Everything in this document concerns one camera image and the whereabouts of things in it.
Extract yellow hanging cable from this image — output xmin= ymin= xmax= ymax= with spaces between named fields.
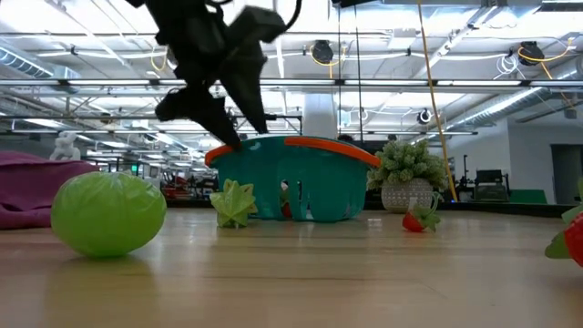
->
xmin=416 ymin=0 xmax=459 ymax=204

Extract white robot figure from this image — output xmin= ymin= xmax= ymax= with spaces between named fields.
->
xmin=48 ymin=131 xmax=82 ymax=161

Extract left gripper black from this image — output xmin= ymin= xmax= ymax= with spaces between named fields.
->
xmin=125 ymin=0 xmax=289 ymax=150

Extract thin black hanging cable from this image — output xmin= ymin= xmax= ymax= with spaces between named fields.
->
xmin=353 ymin=0 xmax=364 ymax=140
xmin=336 ymin=0 xmax=343 ymax=138

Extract black monitor cart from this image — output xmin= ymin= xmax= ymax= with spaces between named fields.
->
xmin=472 ymin=169 xmax=512 ymax=203

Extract black gantry frame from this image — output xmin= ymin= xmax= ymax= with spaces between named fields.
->
xmin=263 ymin=113 xmax=303 ymax=138

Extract purple cloth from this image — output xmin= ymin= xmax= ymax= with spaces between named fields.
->
xmin=0 ymin=150 xmax=100 ymax=231

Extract teal basket with orange rim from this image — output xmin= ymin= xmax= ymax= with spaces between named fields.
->
xmin=204 ymin=135 xmax=383 ymax=223

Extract green mat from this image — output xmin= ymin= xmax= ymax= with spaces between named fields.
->
xmin=508 ymin=189 xmax=548 ymax=205

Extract green plant in patterned pot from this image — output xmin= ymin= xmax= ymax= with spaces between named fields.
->
xmin=366 ymin=138 xmax=450 ymax=215

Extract black aluminium table frame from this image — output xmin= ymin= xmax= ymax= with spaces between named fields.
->
xmin=163 ymin=198 xmax=578 ymax=219

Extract round green toy fruit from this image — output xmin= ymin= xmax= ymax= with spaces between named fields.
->
xmin=50 ymin=170 xmax=168 ymax=259

